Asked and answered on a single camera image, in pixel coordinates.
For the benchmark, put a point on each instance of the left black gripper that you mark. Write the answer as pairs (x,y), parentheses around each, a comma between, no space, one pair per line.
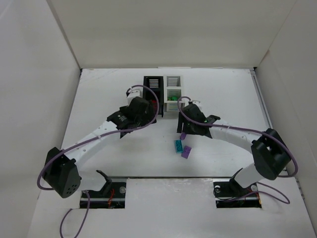
(147,109)

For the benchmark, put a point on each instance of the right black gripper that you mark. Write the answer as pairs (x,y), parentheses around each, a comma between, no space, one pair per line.
(182,125)

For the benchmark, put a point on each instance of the purple lego rounded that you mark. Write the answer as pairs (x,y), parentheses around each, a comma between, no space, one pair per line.
(183,136)

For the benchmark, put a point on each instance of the red lego piece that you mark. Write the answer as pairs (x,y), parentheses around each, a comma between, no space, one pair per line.
(155,105)

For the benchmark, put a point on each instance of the teal lego plate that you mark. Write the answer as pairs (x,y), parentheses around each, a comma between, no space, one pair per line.
(178,146)

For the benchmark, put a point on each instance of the purple lego brick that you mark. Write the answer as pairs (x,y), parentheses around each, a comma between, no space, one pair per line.
(186,152)

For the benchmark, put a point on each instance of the green lego square brick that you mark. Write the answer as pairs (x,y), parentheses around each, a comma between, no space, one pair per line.
(172,98)

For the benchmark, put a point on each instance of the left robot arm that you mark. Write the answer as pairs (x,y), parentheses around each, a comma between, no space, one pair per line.
(63,168)

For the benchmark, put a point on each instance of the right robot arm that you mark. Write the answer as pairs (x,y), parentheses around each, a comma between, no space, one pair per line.
(270,154)

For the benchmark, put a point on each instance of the black slotted container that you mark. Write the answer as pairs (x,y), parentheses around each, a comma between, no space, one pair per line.
(155,83)

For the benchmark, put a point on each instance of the white slotted container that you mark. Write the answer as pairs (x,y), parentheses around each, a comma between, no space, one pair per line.
(173,86)

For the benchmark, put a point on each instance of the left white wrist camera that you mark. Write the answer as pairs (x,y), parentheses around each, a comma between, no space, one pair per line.
(133,93)

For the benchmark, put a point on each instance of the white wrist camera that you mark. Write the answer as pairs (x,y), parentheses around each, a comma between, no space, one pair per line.
(133,93)
(197,103)

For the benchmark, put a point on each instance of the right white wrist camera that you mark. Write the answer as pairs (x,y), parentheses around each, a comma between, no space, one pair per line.
(197,103)

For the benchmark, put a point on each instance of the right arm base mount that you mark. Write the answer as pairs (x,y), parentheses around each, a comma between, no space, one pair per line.
(228,197)

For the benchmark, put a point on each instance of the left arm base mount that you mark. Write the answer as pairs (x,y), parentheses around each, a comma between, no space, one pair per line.
(110,196)

